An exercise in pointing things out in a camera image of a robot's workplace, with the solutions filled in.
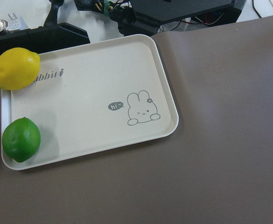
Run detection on cream rabbit tray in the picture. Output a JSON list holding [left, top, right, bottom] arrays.
[[1, 35, 179, 170]]

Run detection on black power strip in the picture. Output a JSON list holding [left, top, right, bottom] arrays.
[[0, 22, 91, 67]]

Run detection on green lime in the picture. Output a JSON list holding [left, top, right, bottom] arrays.
[[2, 117, 41, 163]]

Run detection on yellow lemon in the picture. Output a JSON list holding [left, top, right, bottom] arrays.
[[0, 48, 40, 91]]

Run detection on white power adapter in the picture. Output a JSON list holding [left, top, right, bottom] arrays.
[[7, 13, 28, 32]]

